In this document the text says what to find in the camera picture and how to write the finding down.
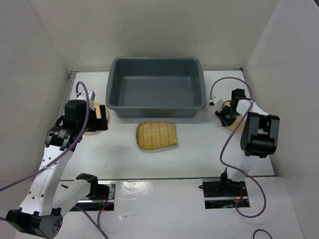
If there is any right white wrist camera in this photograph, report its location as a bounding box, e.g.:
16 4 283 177
209 97 224 112

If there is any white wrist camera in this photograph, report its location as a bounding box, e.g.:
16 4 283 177
76 90 95 110
209 97 224 112

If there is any grey plastic bin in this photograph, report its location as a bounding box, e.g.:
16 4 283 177
105 57 206 118

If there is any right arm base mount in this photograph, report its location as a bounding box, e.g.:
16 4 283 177
198 178 250 209

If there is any tan plate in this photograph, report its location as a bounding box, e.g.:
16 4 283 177
84 103 109 136
223 100 246 132

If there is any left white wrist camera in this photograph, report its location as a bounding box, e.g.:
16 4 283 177
76 90 95 110

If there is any black cable loop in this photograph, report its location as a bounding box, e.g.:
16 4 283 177
253 229 273 239

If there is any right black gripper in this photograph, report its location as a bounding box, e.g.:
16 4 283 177
215 105 241 127

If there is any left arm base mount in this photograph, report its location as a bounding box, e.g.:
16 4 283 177
76 183 116 211

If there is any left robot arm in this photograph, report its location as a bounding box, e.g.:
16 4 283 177
5 99 110 239

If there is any woven bamboo tray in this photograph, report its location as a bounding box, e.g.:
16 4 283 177
135 120 178 150

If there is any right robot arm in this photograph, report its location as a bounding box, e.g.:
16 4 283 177
209 89 280 196

